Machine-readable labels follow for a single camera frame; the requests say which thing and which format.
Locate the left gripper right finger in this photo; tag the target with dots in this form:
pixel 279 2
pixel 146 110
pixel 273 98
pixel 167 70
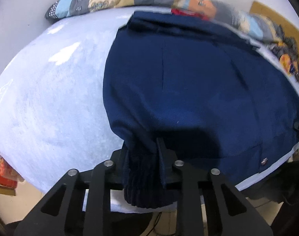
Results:
pixel 208 204

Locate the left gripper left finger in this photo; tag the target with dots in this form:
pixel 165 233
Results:
pixel 79 203

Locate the navy work shirt red collar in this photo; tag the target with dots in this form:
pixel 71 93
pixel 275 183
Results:
pixel 215 98

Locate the pile of patterned clothes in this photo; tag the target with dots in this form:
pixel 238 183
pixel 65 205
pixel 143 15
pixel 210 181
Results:
pixel 286 45

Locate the yellow floral scarf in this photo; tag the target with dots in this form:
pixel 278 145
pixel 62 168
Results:
pixel 285 61

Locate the red box on floor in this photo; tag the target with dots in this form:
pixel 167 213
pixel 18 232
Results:
pixel 8 177

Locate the wooden headboard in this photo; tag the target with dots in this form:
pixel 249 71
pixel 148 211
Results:
pixel 289 29

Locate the patchwork rolled quilt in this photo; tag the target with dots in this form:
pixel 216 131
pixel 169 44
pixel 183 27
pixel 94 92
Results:
pixel 257 26

